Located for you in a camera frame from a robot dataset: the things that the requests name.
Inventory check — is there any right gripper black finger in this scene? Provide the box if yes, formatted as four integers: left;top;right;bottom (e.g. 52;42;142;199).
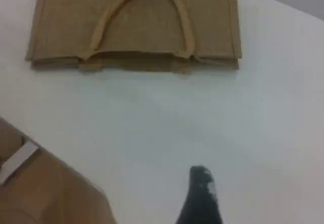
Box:
175;165;224;224

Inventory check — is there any brown jute tote bag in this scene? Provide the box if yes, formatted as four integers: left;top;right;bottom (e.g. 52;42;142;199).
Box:
24;0;243;74

